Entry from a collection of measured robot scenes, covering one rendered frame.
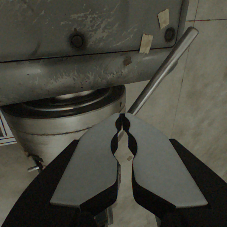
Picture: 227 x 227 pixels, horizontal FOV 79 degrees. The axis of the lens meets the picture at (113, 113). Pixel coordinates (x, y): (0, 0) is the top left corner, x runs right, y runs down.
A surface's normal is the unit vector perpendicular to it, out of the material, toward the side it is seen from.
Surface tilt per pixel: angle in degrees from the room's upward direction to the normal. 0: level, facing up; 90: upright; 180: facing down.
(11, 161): 0
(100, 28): 0
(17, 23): 0
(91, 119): 9
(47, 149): 28
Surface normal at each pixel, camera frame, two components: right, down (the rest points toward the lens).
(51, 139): 0.00, 0.50
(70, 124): 0.25, 0.48
